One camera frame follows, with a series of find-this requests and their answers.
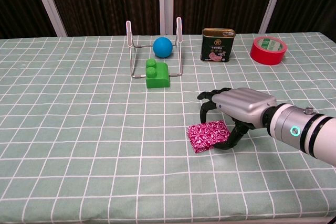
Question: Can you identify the white partition frame post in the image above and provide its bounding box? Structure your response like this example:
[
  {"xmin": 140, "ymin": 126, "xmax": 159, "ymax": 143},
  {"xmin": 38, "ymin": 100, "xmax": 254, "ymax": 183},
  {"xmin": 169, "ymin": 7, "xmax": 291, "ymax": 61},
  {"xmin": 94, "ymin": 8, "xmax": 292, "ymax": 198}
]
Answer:
[
  {"xmin": 28, "ymin": 0, "xmax": 68, "ymax": 37},
  {"xmin": 258, "ymin": 0, "xmax": 288, "ymax": 35},
  {"xmin": 157, "ymin": 0, "xmax": 175, "ymax": 36}
]

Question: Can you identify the red tape roll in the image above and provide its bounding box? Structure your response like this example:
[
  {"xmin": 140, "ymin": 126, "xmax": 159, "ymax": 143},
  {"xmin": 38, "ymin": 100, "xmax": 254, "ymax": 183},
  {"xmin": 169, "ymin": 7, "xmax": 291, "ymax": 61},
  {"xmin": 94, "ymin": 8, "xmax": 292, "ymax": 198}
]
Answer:
[{"xmin": 249, "ymin": 36, "xmax": 287, "ymax": 66}]

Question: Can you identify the dark green luncheon meat can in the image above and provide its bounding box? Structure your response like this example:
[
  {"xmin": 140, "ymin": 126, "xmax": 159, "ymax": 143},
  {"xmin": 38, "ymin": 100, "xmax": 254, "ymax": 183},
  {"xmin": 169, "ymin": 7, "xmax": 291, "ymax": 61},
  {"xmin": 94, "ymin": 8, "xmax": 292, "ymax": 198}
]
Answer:
[{"xmin": 201, "ymin": 27, "xmax": 236, "ymax": 62}]

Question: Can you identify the metal wire stand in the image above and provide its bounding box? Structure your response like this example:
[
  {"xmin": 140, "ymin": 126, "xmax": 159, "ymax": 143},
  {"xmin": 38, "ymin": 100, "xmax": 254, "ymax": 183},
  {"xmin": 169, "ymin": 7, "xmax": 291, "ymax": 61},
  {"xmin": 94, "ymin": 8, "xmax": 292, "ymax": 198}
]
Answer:
[{"xmin": 125, "ymin": 17, "xmax": 183, "ymax": 79}]

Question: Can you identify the blue ball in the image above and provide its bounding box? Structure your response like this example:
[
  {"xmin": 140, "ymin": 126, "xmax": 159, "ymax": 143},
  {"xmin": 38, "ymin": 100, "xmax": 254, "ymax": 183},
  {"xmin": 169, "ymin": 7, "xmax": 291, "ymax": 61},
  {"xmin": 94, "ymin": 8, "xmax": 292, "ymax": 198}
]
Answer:
[{"xmin": 153, "ymin": 37, "xmax": 173, "ymax": 58}]

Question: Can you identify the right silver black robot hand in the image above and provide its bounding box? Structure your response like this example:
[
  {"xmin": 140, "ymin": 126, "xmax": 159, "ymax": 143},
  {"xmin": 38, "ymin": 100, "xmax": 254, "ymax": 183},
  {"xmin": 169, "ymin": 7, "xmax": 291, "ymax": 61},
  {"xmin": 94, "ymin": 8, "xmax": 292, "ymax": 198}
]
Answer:
[{"xmin": 197, "ymin": 87, "xmax": 278, "ymax": 151}]

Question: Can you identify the magenta patterned cloth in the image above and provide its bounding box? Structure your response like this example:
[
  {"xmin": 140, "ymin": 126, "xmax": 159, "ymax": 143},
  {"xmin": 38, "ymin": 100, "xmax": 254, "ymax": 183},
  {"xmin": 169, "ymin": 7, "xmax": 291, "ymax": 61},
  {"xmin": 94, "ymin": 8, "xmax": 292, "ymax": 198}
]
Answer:
[{"xmin": 186, "ymin": 120, "xmax": 232, "ymax": 154}]

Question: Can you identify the green toy building block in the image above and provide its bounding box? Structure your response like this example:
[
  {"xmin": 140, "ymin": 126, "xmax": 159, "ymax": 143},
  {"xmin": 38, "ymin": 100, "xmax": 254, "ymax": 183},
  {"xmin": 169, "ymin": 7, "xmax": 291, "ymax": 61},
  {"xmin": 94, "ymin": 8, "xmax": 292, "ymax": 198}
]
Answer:
[{"xmin": 145, "ymin": 58, "xmax": 171, "ymax": 89}]

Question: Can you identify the green white checkered tablecloth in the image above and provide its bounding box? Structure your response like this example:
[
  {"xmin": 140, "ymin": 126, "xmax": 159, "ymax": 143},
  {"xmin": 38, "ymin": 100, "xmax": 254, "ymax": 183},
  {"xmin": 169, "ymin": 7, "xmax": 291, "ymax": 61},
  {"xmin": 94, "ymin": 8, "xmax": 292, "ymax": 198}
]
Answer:
[{"xmin": 0, "ymin": 31, "xmax": 336, "ymax": 222}]

